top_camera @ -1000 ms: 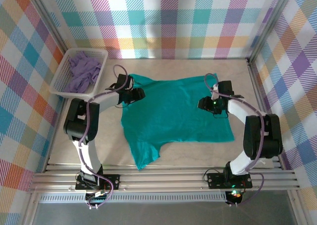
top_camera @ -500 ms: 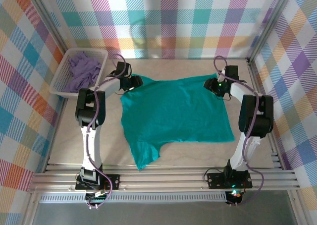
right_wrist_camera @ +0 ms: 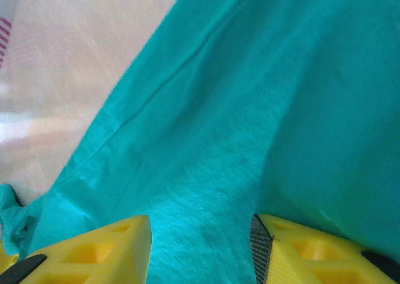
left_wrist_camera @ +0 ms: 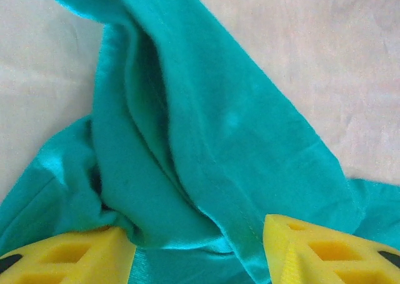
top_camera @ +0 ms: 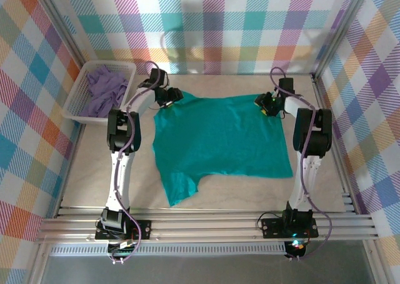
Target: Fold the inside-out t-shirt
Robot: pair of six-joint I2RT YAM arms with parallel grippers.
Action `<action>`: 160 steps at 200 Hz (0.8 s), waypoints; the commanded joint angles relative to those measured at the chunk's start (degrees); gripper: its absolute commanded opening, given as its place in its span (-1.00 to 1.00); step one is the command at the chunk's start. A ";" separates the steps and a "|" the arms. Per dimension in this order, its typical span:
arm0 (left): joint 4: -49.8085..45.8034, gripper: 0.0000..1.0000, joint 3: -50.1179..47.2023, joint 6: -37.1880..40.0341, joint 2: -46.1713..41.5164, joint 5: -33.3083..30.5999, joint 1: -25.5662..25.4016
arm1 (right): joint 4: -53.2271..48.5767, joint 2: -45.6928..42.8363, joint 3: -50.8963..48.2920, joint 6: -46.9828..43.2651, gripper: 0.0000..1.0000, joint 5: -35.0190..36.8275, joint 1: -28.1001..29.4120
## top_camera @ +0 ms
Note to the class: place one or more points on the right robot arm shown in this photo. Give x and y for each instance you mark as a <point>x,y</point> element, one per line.
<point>304,177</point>

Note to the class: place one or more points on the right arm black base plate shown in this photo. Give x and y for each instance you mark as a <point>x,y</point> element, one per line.
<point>272,227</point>

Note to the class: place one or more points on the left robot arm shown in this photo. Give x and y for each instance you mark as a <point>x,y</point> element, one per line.
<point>120,177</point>

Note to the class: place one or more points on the white plastic mesh basket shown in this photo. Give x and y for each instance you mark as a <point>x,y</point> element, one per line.
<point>125,65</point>

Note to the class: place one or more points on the aluminium table edge rail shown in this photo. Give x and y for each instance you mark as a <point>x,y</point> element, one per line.
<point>73,152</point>
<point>318,87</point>

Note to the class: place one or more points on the aluminium corner post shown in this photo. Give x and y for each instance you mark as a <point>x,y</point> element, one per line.
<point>340,30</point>
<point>62,27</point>

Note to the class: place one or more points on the aluminium mounting rail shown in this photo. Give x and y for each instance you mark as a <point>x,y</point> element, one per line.
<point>203,231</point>

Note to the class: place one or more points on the purple cloth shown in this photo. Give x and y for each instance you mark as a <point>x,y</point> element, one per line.
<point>103,93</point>

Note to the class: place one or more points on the teal t-shirt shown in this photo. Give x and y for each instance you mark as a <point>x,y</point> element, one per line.
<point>218,134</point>

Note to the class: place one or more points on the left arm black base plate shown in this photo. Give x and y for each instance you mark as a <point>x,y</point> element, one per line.
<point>142,227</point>

